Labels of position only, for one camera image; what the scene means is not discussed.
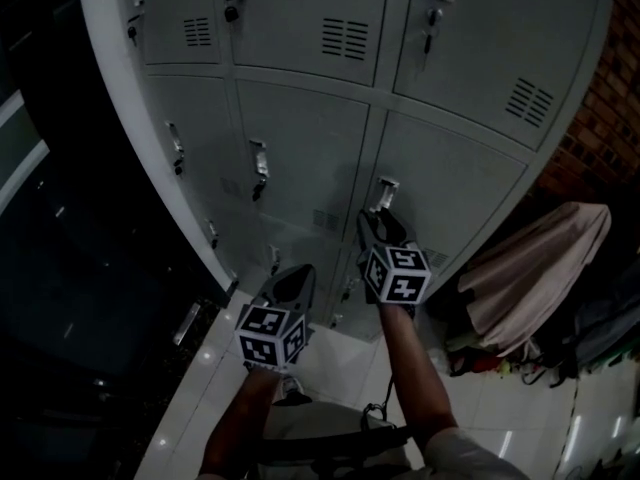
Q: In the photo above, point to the grey hooded jacket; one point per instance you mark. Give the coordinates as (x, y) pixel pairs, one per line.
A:
(615, 318)

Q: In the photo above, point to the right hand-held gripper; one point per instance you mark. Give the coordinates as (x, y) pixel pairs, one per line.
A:
(395, 280)

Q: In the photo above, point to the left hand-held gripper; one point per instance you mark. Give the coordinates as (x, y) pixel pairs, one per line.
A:
(265, 335)

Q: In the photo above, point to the person's left forearm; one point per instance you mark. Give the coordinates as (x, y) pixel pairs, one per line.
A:
(245, 418)

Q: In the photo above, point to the light long coat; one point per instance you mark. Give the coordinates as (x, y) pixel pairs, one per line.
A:
(530, 278)

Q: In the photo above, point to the person's white shoe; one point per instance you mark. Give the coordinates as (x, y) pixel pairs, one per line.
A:
(291, 387)

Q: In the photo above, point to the grey metal locker cabinet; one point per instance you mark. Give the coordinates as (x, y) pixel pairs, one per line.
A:
(300, 118)

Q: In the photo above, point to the person's grey trousers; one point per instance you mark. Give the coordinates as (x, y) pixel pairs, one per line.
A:
(325, 418)

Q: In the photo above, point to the green garment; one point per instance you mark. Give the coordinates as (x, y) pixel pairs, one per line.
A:
(625, 354)

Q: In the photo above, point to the person's light shirt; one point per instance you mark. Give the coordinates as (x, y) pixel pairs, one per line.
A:
(470, 458)

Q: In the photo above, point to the yellow-green ball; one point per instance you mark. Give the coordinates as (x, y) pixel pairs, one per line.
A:
(505, 367)

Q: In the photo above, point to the grey metal locker door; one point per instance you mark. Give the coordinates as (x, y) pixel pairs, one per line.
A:
(450, 183)

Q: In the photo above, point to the person's right forearm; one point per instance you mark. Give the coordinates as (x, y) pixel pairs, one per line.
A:
(415, 378)

